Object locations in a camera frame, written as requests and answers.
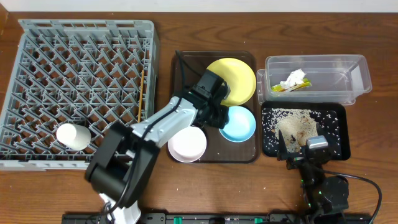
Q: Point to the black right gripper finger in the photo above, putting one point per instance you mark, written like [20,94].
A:
[320,130]
[282,153]

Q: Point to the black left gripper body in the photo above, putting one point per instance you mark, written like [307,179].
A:
[216,116]

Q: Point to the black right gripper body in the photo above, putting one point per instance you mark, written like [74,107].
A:
[295,161]

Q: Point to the yellow plate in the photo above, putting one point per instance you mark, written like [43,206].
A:
[240,78]

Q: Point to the light blue bowl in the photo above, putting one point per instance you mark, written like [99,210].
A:
[241,124]

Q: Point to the white paper napkin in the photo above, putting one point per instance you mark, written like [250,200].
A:
[296,77]

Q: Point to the white cup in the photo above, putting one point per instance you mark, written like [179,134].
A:
[74,136]

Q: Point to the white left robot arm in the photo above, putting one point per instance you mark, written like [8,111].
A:
[122,165]

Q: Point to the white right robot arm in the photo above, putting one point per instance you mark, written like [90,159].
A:
[324,195]

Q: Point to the clear plastic waste bin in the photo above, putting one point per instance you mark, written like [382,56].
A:
[334,78]

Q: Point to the grey dishwasher rack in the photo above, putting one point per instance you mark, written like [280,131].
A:
[84,72]

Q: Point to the black tray with rice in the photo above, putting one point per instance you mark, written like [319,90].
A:
[297,122]

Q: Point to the green yellow wrapper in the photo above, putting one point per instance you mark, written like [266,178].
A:
[280,88]

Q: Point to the pink white bowl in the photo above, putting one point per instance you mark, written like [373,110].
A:
[188,145]

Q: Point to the dark brown serving tray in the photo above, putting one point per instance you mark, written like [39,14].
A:
[219,149]

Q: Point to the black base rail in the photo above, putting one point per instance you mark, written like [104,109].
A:
[161,218]

